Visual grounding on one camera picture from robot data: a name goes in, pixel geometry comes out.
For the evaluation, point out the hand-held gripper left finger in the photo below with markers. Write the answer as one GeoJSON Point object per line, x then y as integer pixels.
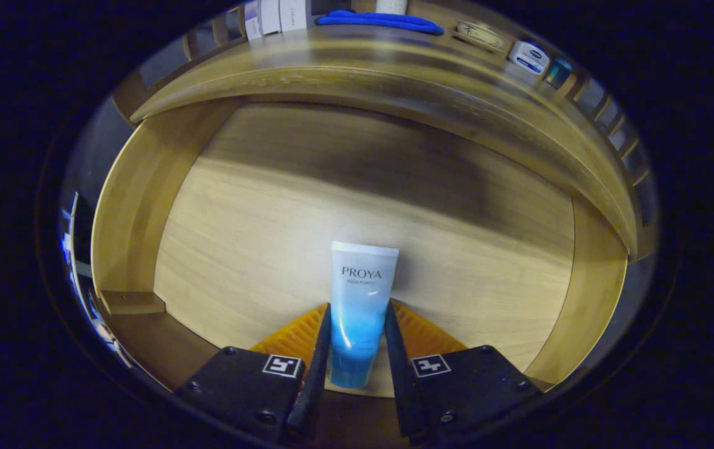
{"type": "Point", "coordinates": [318, 380]}

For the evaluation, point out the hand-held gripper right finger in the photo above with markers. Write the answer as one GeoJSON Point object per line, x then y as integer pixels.
{"type": "Point", "coordinates": [397, 380]}

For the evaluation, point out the blue white cosmetic tube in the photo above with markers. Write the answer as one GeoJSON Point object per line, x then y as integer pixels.
{"type": "Point", "coordinates": [363, 293]}

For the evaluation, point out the teal slim bottle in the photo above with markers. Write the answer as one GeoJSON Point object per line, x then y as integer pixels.
{"type": "Point", "coordinates": [558, 73]}

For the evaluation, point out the white lotion bottle blue cap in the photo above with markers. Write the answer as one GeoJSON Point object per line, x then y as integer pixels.
{"type": "Point", "coordinates": [528, 58]}

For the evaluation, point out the beige lidded ceramic teacup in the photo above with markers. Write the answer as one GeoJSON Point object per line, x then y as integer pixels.
{"type": "Point", "coordinates": [480, 36]}

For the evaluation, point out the blue folded cloth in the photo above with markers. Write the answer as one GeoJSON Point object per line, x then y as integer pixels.
{"type": "Point", "coordinates": [381, 22]}

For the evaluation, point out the thin pink book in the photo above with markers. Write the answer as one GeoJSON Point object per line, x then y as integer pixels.
{"type": "Point", "coordinates": [253, 22]}

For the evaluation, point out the white pump bottle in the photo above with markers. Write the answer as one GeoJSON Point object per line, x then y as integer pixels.
{"type": "Point", "coordinates": [391, 6]}

